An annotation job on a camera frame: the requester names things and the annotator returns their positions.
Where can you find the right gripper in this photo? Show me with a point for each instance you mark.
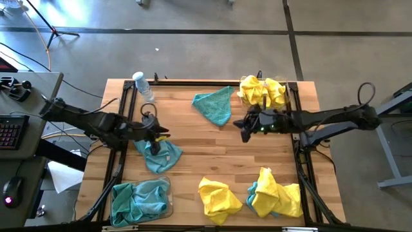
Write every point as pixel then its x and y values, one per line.
pixel 268 122

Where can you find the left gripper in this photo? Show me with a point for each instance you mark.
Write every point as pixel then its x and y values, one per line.
pixel 146 130

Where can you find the yellow microfiber towel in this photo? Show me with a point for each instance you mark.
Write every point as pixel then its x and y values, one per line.
pixel 273 196
pixel 275 93
pixel 251 91
pixel 219 199

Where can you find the light blue microfiber towel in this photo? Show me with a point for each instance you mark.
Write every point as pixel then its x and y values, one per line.
pixel 151 196

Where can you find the teal green microfiber towel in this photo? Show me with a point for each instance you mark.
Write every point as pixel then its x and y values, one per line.
pixel 124 201

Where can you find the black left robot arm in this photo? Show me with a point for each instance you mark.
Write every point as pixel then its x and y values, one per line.
pixel 96 124

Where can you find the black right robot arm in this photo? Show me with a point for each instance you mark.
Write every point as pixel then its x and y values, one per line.
pixel 322 117

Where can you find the small yellow tag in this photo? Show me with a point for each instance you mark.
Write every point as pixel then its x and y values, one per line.
pixel 162 139

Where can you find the air freshener spray bottle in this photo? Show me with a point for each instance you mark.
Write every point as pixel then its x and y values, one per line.
pixel 143 87

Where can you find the yellow cloth pile top right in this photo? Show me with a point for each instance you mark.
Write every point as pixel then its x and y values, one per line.
pixel 284 80

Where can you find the clear plastic basket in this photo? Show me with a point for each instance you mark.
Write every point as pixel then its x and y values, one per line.
pixel 171 203

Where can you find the white paper sheet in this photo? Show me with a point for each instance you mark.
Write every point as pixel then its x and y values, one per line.
pixel 64 174

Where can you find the grey side desk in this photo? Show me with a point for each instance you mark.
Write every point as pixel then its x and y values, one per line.
pixel 42 96

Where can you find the black backlit keyboard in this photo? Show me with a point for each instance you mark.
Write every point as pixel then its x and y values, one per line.
pixel 13 132

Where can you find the black desk clamp tool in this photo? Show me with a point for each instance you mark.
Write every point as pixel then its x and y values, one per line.
pixel 19 93

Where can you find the black tripod stand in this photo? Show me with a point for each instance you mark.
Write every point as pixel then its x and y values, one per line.
pixel 53 30

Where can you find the black computer mouse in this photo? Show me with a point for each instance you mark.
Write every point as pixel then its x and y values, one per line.
pixel 13 191

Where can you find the grey metal table leg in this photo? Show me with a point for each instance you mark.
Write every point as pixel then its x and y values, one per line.
pixel 396 182

